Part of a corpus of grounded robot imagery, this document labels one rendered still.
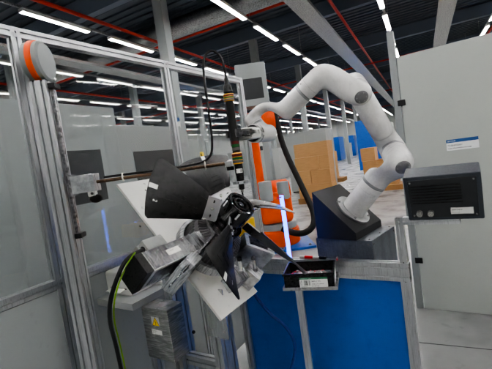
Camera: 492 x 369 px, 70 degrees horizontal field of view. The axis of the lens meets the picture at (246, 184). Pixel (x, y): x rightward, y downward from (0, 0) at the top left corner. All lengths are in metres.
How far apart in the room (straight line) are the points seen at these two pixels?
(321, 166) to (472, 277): 6.62
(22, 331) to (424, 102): 2.81
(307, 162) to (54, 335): 8.26
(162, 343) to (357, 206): 1.10
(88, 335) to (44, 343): 0.18
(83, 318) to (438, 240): 2.50
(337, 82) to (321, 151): 7.80
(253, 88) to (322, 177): 4.58
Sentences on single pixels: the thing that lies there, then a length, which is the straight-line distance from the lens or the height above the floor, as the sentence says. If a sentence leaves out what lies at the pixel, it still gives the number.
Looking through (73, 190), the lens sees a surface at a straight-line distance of 1.54.
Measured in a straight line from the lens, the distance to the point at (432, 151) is 3.01.
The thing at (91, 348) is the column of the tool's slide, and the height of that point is 0.72.
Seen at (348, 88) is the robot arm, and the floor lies 1.61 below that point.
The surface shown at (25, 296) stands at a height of 0.98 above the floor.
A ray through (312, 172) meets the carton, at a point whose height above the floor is 0.81.
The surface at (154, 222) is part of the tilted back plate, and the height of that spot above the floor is 1.19.
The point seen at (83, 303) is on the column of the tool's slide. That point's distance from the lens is 1.62.
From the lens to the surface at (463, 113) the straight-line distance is 3.00.
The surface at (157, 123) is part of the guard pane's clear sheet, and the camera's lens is 2.15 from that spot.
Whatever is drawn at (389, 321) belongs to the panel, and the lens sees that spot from 1.79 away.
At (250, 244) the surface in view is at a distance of 1.48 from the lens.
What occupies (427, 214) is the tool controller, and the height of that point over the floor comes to 1.08.
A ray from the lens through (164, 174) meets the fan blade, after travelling 1.27.
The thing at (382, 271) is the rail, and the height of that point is 0.82.
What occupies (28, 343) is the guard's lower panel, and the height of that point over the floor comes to 0.80.
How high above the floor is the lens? 1.39
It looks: 4 degrees down
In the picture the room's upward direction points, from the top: 8 degrees counter-clockwise
